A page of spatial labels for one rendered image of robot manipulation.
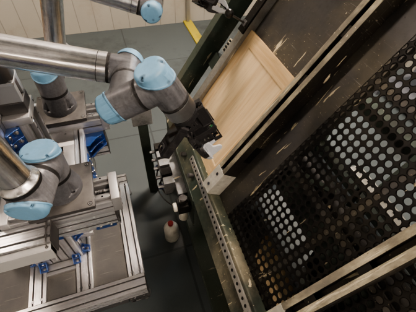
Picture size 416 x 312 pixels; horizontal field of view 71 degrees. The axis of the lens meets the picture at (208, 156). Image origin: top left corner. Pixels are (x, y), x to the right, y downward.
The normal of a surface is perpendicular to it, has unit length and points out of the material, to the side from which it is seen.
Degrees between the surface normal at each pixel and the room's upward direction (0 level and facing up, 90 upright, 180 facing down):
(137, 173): 0
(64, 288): 0
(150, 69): 28
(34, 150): 7
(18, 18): 90
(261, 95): 57
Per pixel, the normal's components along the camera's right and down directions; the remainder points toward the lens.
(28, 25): 0.32, 0.72
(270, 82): -0.78, -0.18
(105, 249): 0.04, -0.66
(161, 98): 0.13, 0.81
